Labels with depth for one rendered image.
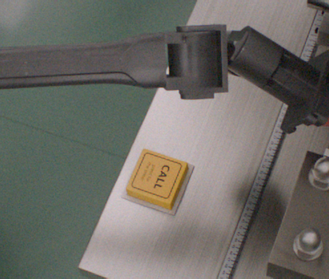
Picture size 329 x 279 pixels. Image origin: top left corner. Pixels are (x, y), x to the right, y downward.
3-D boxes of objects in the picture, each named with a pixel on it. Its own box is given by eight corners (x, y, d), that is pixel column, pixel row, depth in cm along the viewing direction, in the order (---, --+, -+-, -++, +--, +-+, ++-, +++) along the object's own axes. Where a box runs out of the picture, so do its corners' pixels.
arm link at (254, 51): (224, 64, 95) (248, 21, 95) (208, 60, 102) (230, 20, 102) (272, 93, 97) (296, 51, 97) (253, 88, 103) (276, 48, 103)
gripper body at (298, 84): (290, 137, 102) (242, 108, 100) (314, 70, 106) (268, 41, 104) (320, 125, 96) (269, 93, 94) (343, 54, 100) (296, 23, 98)
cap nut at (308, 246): (298, 228, 101) (300, 216, 97) (326, 238, 101) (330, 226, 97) (288, 255, 100) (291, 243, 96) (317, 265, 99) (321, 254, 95)
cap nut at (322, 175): (313, 160, 105) (316, 145, 101) (340, 169, 104) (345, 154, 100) (304, 185, 104) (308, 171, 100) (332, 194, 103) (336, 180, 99)
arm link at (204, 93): (183, 100, 96) (179, 26, 94) (162, 92, 107) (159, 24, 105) (280, 94, 98) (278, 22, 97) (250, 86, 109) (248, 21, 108)
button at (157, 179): (144, 153, 122) (143, 147, 120) (189, 168, 120) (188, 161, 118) (126, 194, 119) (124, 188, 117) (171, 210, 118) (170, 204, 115)
